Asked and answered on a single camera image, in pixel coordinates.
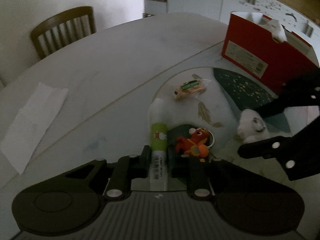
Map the red orange plush keychain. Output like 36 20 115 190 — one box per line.
175 128 215 163

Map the white green tube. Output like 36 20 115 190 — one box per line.
148 98 168 191

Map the white fluffy plush toy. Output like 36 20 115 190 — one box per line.
237 109 270 144

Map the snack bar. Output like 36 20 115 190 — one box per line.
174 79 206 100

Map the red cardboard shoe box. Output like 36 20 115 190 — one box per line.
222 12 319 94

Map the white paper sheet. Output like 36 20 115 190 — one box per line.
1 83 68 174

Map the far wooden chair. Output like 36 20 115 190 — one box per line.
30 6 96 60

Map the white wall cabinet unit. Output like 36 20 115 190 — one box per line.
144 0 319 55

